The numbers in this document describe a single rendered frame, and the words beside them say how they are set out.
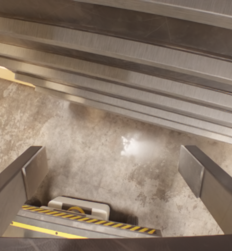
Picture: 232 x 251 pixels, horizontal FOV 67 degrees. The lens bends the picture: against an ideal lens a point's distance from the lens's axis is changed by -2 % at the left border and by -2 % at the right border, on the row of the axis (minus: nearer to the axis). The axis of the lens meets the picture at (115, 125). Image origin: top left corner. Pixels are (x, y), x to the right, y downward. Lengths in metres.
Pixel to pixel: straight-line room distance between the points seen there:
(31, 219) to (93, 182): 0.35
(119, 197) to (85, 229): 0.33
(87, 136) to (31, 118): 0.33
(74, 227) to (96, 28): 0.57
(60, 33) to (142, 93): 0.18
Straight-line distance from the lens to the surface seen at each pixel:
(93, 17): 0.19
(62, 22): 0.23
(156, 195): 0.92
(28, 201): 0.93
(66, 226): 0.66
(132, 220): 0.82
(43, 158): 0.17
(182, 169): 0.17
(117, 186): 0.91
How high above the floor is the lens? 0.89
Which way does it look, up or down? 80 degrees down
